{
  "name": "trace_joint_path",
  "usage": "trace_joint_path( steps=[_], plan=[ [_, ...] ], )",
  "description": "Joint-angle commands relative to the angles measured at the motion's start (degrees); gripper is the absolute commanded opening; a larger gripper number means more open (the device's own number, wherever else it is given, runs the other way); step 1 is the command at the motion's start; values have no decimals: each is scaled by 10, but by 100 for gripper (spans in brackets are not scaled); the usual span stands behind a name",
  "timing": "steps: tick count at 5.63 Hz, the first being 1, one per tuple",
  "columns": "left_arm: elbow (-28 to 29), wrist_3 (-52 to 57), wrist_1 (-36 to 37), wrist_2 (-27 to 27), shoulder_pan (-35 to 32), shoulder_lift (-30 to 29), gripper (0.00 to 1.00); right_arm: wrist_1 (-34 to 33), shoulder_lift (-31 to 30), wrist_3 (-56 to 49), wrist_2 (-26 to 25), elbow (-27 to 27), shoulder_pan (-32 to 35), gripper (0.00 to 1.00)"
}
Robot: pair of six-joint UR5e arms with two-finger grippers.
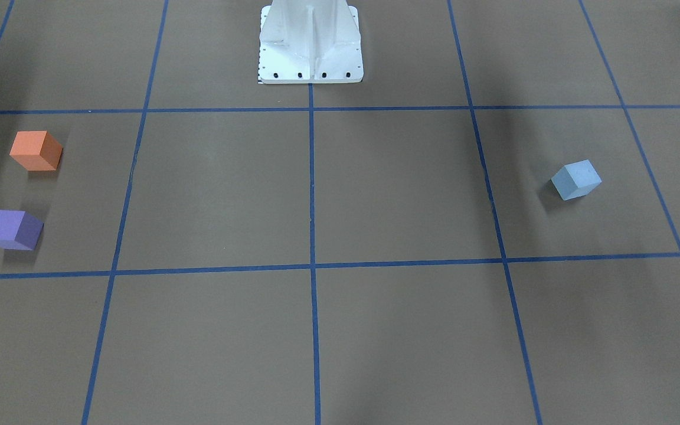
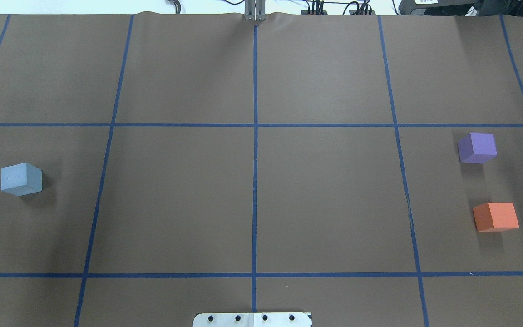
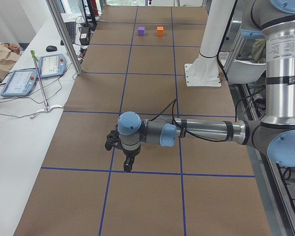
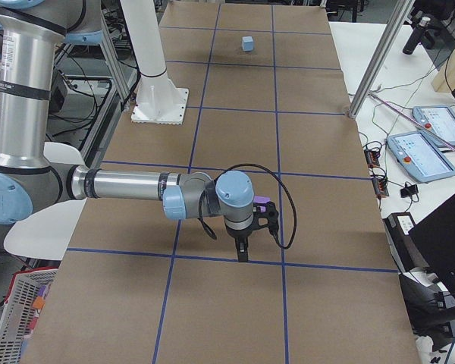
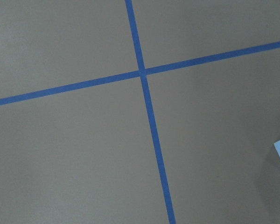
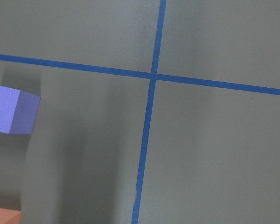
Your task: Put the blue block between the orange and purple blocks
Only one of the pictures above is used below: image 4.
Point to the teach pendant near table edge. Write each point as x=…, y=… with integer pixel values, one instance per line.
x=420, y=157

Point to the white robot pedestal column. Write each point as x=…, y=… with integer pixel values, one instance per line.
x=158, y=100

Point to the light blue foam block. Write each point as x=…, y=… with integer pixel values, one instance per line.
x=247, y=44

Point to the teach pendant far from edge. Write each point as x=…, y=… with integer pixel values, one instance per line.
x=439, y=119

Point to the white perforated basket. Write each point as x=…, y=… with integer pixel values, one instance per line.
x=21, y=311

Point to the metal rod with green tip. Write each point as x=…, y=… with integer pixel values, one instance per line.
x=413, y=121

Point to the white plastic chair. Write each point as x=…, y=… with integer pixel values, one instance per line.
x=45, y=234

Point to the purple foam block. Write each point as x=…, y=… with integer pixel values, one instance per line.
x=260, y=202

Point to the aluminium frame post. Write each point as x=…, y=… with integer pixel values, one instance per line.
x=395, y=22

